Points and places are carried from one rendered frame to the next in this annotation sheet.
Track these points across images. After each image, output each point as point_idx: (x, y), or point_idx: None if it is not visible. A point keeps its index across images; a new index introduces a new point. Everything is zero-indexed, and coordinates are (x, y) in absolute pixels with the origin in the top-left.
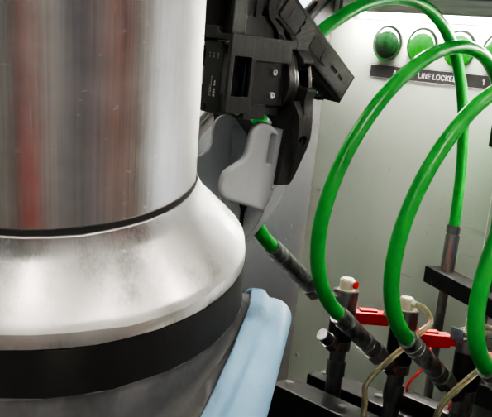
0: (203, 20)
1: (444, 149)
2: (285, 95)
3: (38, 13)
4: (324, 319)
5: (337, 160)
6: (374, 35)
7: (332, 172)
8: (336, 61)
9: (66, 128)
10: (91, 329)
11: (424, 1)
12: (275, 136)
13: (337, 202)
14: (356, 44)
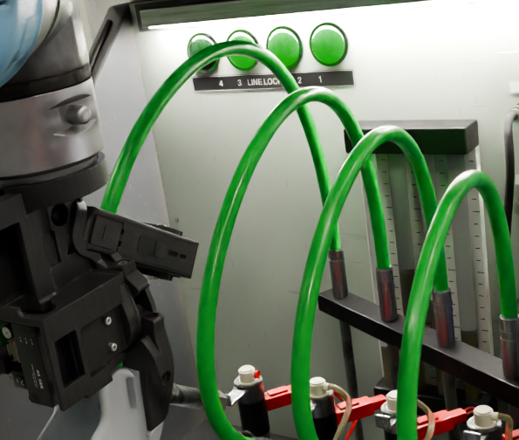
0: None
1: (319, 265)
2: (129, 337)
3: None
4: (225, 351)
5: (203, 303)
6: (187, 44)
7: (202, 318)
8: (174, 243)
9: None
10: None
11: (238, 44)
12: (133, 379)
13: (201, 230)
14: (169, 58)
